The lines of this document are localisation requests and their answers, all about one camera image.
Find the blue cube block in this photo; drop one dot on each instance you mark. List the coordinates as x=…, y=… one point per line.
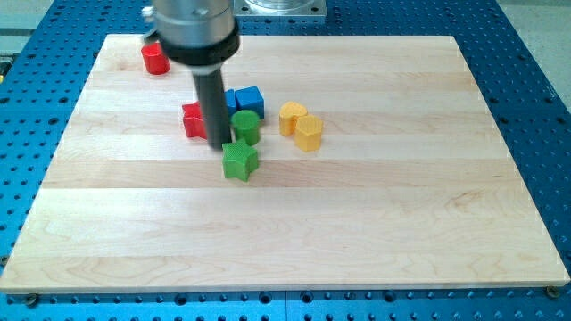
x=250, y=98

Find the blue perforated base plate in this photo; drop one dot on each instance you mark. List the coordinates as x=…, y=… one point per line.
x=45, y=81

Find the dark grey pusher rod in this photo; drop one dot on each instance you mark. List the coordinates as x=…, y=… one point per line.
x=209, y=87

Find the red cylinder block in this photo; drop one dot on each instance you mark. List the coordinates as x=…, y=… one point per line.
x=156, y=62

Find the green cylinder block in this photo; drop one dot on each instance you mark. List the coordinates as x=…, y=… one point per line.
x=246, y=125

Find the yellow heart block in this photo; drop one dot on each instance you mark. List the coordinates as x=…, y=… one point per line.
x=289, y=113

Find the light wooden board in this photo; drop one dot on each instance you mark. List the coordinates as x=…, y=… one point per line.
x=413, y=185

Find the green star block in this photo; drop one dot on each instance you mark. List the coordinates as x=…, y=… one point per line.
x=239, y=160

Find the red star block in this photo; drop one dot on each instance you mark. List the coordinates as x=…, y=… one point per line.
x=193, y=120

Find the blue block behind rod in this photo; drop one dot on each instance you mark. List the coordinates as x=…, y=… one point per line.
x=230, y=96

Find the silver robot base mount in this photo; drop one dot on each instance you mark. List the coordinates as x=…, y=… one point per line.
x=280, y=10

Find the yellow hexagon block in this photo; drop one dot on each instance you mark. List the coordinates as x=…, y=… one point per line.
x=308, y=132

